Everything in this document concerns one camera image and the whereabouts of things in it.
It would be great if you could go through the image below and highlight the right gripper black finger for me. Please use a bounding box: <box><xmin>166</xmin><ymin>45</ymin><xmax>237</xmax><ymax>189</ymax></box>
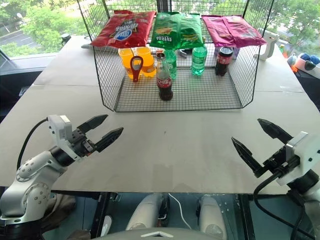
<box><xmin>231</xmin><ymin>136</ymin><xmax>267</xmax><ymax>179</ymax></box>
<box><xmin>257</xmin><ymin>118</ymin><xmax>294</xmax><ymax>145</ymax></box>

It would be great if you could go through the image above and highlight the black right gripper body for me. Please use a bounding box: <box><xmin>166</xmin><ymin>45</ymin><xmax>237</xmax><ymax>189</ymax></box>
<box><xmin>262</xmin><ymin>144</ymin><xmax>301</xmax><ymax>176</ymax></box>

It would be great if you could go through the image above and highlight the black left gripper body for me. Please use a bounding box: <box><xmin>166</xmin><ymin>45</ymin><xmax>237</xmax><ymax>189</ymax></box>
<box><xmin>68</xmin><ymin>128</ymin><xmax>100</xmax><ymax>158</ymax></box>

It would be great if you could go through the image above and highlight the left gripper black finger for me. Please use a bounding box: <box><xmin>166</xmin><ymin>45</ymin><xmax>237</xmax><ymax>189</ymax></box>
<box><xmin>76</xmin><ymin>114</ymin><xmax>109</xmax><ymax>138</ymax></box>
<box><xmin>94</xmin><ymin>126</ymin><xmax>124</xmax><ymax>154</ymax></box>

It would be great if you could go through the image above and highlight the red bottle opener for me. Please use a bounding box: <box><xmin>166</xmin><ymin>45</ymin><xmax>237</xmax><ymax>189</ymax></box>
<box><xmin>129</xmin><ymin>56</ymin><xmax>144</xmax><ymax>83</ymax></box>

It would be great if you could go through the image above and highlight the glass cola bottle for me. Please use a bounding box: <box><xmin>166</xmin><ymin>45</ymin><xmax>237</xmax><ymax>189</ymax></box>
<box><xmin>155</xmin><ymin>52</ymin><xmax>174</xmax><ymax>102</ymax></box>

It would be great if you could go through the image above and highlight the orange soda plastic bottle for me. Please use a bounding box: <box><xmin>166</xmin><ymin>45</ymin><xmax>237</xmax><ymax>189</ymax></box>
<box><xmin>134</xmin><ymin>46</ymin><xmax>157</xmax><ymax>78</ymax></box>
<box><xmin>117</xmin><ymin>47</ymin><xmax>137</xmax><ymax>80</ymax></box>

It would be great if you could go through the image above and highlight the dark cola plastic bottle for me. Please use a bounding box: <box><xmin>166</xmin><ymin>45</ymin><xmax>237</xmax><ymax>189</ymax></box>
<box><xmin>214</xmin><ymin>46</ymin><xmax>234</xmax><ymax>77</ymax></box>

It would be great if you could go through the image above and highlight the green soda plastic bottle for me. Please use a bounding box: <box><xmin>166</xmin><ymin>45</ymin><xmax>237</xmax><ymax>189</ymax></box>
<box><xmin>191</xmin><ymin>46</ymin><xmax>208</xmax><ymax>77</ymax></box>
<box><xmin>163</xmin><ymin>49</ymin><xmax>178</xmax><ymax>80</ymax></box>

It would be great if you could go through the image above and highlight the brown cloth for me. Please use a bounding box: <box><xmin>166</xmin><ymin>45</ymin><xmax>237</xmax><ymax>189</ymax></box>
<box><xmin>41</xmin><ymin>193</ymin><xmax>91</xmax><ymax>240</ymax></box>

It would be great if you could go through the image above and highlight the white right robot leg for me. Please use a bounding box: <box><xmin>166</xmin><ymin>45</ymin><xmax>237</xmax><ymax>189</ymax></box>
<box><xmin>198</xmin><ymin>194</ymin><xmax>228</xmax><ymax>240</ymax></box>

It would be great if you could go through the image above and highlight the white robot leg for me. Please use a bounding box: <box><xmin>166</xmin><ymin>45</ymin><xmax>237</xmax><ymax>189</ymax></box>
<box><xmin>124</xmin><ymin>194</ymin><xmax>163</xmax><ymax>231</ymax></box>
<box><xmin>198</xmin><ymin>194</ymin><xmax>228</xmax><ymax>240</ymax></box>

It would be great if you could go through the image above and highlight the grey blue plush toy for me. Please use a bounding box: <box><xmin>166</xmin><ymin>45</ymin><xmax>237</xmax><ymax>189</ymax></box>
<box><xmin>286</xmin><ymin>53</ymin><xmax>298</xmax><ymax>67</ymax></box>

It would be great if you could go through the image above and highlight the white case with dark lens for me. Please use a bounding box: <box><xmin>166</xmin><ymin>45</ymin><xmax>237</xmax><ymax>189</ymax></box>
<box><xmin>296</xmin><ymin>59</ymin><xmax>317</xmax><ymax>73</ymax></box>

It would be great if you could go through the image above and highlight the white left robot leg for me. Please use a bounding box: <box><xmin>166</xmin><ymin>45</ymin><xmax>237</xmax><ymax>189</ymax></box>
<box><xmin>124</xmin><ymin>194</ymin><xmax>163</xmax><ymax>231</ymax></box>

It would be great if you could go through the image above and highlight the blue round plush object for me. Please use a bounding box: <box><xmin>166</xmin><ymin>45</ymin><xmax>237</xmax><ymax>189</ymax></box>
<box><xmin>299</xmin><ymin>52</ymin><xmax>320</xmax><ymax>66</ymax></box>

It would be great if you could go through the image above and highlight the white handheld device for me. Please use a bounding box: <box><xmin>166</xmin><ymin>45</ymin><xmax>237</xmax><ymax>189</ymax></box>
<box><xmin>254</xmin><ymin>31</ymin><xmax>280</xmax><ymax>61</ymax></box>

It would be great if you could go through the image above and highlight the red chips bag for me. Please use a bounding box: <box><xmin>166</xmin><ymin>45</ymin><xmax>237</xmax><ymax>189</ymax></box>
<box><xmin>90</xmin><ymin>10</ymin><xmax>156</xmax><ymax>49</ymax></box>

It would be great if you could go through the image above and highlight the pink chips bag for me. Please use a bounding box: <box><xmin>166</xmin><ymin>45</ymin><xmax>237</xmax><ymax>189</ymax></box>
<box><xmin>223</xmin><ymin>16</ymin><xmax>268</xmax><ymax>48</ymax></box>
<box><xmin>201</xmin><ymin>15</ymin><xmax>237</xmax><ymax>47</ymax></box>

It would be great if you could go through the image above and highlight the grey robot torso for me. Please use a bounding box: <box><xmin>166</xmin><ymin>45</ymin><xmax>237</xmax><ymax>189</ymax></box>
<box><xmin>98</xmin><ymin>228</ymin><xmax>227</xmax><ymax>240</ymax></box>

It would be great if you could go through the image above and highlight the green chips bag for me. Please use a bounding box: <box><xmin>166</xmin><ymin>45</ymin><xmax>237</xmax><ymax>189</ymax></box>
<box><xmin>178</xmin><ymin>13</ymin><xmax>205</xmax><ymax>50</ymax></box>
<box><xmin>149</xmin><ymin>12</ymin><xmax>183</xmax><ymax>49</ymax></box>

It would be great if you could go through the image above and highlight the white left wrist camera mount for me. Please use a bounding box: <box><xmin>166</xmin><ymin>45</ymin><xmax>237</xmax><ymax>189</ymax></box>
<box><xmin>47</xmin><ymin>114</ymin><xmax>79</xmax><ymax>161</ymax></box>

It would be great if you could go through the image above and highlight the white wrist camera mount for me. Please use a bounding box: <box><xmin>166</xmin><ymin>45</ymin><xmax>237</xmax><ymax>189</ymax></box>
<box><xmin>277</xmin><ymin>131</ymin><xmax>320</xmax><ymax>187</ymax></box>
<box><xmin>47</xmin><ymin>114</ymin><xmax>79</xmax><ymax>161</ymax></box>

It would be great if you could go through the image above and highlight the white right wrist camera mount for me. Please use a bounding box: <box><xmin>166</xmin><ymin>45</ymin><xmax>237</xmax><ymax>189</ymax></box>
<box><xmin>277</xmin><ymin>131</ymin><xmax>320</xmax><ymax>187</ymax></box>

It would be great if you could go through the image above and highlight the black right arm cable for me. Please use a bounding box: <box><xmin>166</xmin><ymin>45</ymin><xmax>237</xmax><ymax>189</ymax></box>
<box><xmin>253</xmin><ymin>167</ymin><xmax>316</xmax><ymax>240</ymax></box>

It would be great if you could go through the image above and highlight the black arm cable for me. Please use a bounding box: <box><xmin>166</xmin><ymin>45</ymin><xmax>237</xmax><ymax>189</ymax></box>
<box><xmin>16</xmin><ymin>118</ymin><xmax>50</xmax><ymax>171</ymax></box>
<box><xmin>253</xmin><ymin>167</ymin><xmax>316</xmax><ymax>240</ymax></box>

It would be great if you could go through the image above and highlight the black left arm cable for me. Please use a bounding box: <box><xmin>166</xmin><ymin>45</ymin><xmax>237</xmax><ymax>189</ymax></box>
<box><xmin>16</xmin><ymin>118</ymin><xmax>50</xmax><ymax>171</ymax></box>

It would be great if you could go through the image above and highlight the black wire mesh rack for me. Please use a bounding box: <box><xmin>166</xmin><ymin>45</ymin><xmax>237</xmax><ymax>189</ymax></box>
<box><xmin>76</xmin><ymin>0</ymin><xmax>276</xmax><ymax>113</ymax></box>

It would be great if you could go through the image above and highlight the thin white cable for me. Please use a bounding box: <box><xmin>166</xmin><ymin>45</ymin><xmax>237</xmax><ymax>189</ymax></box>
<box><xmin>167</xmin><ymin>192</ymin><xmax>192</xmax><ymax>230</ymax></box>

